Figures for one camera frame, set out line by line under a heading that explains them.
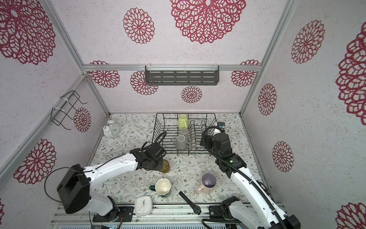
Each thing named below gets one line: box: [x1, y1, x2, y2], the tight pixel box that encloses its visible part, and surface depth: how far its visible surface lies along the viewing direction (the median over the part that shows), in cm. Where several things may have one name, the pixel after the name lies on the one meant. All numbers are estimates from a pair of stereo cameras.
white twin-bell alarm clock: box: [102, 119, 120, 138], surface depth 101 cm
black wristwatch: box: [178, 190, 202, 216], surface depth 78 cm
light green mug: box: [177, 113, 189, 130], surface depth 105 cm
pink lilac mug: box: [195, 172, 218, 195], surface depth 78 cm
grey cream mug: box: [175, 134, 192, 150], surface depth 93 cm
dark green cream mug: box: [148, 178, 172, 197], surface depth 76 cm
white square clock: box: [134, 195, 153, 217], surface depth 76 cm
